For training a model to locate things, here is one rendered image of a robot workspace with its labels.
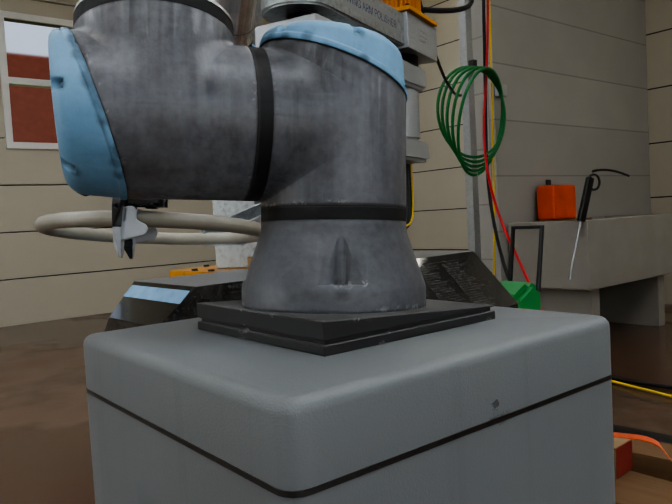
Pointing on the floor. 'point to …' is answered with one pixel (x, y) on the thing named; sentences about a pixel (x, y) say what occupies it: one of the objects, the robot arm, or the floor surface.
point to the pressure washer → (526, 295)
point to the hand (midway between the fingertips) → (122, 251)
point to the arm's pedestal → (355, 416)
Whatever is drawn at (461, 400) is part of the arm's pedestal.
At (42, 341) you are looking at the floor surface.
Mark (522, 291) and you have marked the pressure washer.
